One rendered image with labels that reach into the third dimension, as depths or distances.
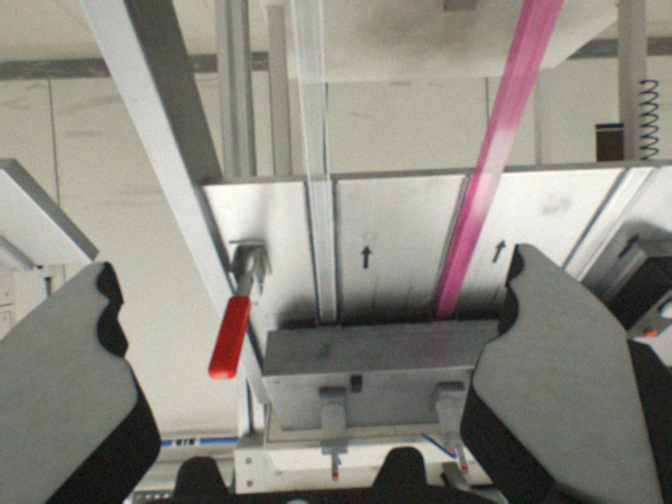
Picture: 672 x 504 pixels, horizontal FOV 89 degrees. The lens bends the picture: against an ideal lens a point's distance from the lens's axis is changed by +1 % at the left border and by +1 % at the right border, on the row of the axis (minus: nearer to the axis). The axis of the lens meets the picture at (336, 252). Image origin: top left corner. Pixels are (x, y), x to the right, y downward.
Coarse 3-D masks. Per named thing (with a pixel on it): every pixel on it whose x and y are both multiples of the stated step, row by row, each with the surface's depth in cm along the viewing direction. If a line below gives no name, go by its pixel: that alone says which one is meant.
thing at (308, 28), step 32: (320, 0) 15; (320, 32) 16; (320, 64) 17; (320, 96) 18; (320, 128) 19; (320, 160) 21; (320, 192) 22; (320, 224) 24; (320, 256) 27; (320, 288) 29
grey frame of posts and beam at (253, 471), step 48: (240, 0) 47; (240, 48) 47; (240, 96) 48; (240, 144) 48; (240, 384) 49; (240, 432) 49; (240, 480) 47; (288, 480) 47; (432, 480) 47; (480, 480) 47
